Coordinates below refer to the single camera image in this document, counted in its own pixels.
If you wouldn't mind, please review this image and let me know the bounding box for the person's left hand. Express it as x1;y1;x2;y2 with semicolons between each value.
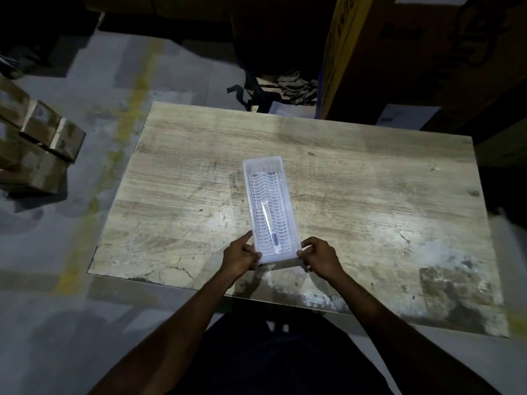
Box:
222;230;263;289

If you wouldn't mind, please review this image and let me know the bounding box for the person's right hand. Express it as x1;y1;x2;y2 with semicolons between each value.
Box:
296;236;349;284

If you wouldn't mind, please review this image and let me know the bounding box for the clear plastic case lid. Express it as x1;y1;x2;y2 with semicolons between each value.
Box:
243;156;300;261

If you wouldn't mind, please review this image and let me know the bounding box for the person's right forearm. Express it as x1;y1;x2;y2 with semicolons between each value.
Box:
329;271;501;395

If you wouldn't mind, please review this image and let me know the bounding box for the person's left forearm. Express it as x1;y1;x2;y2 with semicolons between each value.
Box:
88;275;244;395

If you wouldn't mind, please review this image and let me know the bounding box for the person's dark clothing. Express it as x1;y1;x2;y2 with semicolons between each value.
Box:
177;302;392;395

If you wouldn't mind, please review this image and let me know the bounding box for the large printed brown cardboard box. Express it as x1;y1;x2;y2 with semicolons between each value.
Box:
319;0;527;125

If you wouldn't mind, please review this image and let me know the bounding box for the white wavy slotted insert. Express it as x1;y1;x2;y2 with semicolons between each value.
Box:
248;171;291;256

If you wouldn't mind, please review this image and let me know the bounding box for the pale label with dark mark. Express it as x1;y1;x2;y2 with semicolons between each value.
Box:
377;104;441;131

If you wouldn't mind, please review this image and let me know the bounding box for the stack of taped cardboard boxes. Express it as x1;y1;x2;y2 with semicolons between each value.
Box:
0;74;87;198

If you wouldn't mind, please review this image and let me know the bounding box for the pile of dark straps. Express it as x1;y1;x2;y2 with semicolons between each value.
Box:
226;71;320;112

